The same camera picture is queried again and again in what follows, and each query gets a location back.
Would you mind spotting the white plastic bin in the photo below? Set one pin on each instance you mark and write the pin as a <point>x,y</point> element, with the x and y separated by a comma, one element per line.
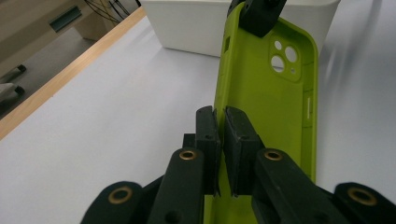
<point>190,28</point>

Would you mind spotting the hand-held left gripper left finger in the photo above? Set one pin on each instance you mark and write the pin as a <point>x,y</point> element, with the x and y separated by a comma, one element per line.
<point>208,149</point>

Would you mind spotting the green phone case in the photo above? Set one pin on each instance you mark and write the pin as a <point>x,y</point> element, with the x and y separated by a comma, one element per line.
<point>267,102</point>

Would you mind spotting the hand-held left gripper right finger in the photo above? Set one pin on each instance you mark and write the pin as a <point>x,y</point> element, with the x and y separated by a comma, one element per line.
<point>241,149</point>

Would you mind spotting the wooden table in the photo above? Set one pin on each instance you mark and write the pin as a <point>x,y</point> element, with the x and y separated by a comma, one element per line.
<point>62,77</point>

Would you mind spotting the dark chair base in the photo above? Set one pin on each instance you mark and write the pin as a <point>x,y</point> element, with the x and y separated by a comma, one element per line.
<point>11,90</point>

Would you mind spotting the light wooden desk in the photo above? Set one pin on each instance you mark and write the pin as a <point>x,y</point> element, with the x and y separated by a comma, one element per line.
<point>28,28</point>

